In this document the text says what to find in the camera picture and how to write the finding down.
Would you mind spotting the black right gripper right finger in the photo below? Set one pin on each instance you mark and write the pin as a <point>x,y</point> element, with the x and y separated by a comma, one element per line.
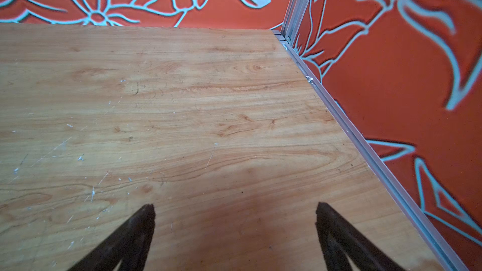
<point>341,243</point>

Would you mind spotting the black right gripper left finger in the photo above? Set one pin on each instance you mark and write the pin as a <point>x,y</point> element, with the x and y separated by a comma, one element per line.
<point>126,248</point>

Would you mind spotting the aluminium frame rail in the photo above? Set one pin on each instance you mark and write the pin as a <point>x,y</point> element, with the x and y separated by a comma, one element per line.
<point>444,253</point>

